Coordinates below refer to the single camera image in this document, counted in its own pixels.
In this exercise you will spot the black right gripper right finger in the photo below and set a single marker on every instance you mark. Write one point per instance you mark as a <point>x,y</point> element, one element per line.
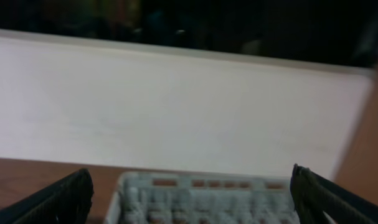
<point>318,200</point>

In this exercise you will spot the grey dishwasher rack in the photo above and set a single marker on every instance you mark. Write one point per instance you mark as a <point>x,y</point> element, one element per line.
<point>167,198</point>

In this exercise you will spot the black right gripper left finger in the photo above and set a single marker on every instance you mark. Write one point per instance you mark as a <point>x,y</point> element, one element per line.
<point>66,201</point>

